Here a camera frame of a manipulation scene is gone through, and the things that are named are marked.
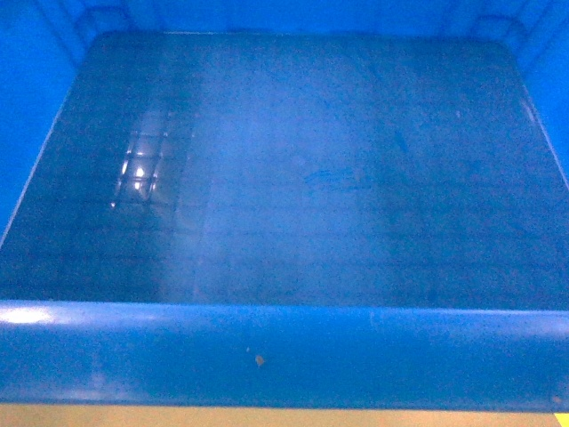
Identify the large blue plastic crate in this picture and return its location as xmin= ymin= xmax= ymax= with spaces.
xmin=1 ymin=1 xmax=568 ymax=412

